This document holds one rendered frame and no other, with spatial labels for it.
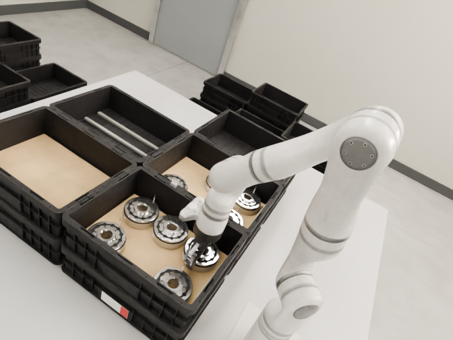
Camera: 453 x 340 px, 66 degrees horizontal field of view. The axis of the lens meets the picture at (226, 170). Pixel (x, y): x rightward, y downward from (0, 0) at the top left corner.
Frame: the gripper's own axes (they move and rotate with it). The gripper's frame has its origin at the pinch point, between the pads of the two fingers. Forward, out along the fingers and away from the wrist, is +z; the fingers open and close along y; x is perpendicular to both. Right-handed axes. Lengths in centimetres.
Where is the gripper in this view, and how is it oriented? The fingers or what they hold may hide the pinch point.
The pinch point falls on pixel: (196, 257)
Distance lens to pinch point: 99.2
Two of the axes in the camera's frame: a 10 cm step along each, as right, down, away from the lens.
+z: -3.0, 7.5, 5.9
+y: 4.7, -4.2, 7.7
